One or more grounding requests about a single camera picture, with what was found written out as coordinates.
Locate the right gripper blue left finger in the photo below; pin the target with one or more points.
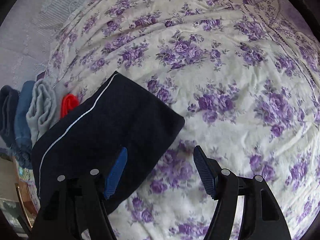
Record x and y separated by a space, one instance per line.
113 178

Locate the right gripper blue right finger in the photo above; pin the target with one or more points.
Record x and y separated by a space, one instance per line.
206 172

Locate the navy pants with white stripe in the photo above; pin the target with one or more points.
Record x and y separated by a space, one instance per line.
73 158

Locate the red folded garment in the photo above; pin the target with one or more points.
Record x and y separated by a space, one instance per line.
69 102

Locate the grey folded garment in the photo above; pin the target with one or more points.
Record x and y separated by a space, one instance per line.
41 113

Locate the blue denim folded garment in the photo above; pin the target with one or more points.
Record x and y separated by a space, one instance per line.
21 128

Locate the purple floral bedsheet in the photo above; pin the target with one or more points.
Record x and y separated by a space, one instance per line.
243 73

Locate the dark navy folded garment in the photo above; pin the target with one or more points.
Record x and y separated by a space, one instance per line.
9 102

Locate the white lace headboard cover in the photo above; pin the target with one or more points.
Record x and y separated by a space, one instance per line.
26 35

